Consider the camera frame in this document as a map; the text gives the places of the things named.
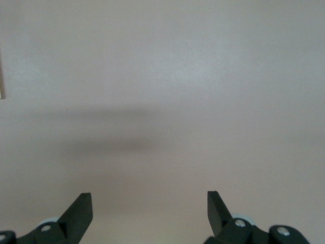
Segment bamboo cutting board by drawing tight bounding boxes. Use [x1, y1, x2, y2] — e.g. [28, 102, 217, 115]
[0, 47, 6, 100]

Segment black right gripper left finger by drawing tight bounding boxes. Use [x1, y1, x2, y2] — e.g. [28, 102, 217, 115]
[15, 193, 93, 244]

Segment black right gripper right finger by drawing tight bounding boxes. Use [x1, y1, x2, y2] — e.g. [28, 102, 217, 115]
[204, 190, 270, 244]

